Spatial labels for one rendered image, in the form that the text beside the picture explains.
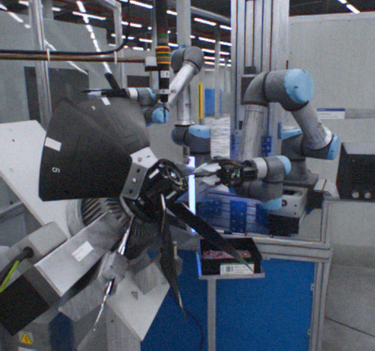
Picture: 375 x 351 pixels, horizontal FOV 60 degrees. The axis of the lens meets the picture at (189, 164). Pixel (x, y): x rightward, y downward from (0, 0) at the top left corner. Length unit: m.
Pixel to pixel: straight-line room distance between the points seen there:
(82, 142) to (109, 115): 0.31
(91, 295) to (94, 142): 0.32
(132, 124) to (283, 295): 0.96
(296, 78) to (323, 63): 1.56
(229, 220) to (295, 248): 0.46
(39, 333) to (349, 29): 2.59
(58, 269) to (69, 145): 0.24
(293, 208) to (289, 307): 0.42
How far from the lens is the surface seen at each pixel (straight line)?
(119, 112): 1.05
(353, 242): 3.06
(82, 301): 0.77
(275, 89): 1.23
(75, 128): 0.74
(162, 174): 0.84
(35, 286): 0.65
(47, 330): 1.06
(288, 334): 1.64
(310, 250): 1.42
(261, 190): 1.22
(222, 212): 1.75
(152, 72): 0.95
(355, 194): 1.32
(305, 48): 2.75
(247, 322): 1.62
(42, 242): 0.75
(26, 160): 1.01
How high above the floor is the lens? 1.44
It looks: 12 degrees down
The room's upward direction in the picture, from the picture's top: 1 degrees counter-clockwise
